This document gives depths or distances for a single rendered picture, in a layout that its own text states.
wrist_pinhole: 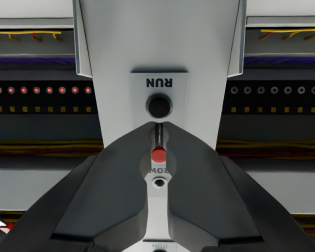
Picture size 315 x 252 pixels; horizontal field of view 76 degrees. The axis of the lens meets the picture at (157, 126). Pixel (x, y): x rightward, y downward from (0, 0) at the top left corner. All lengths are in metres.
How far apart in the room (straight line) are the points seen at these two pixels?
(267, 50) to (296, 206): 0.16
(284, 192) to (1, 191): 0.29
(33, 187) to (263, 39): 0.27
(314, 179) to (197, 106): 0.15
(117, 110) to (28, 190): 0.14
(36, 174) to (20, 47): 0.13
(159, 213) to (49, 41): 0.20
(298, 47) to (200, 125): 0.13
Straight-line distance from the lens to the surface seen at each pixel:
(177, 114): 0.15
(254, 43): 0.22
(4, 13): 0.21
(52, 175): 0.24
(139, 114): 0.15
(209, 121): 0.16
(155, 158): 0.17
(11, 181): 0.26
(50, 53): 0.23
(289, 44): 0.24
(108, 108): 0.16
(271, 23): 0.20
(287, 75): 0.37
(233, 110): 0.34
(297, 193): 0.26
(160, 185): 0.19
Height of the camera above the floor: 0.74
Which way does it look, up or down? 30 degrees up
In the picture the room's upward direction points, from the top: 180 degrees clockwise
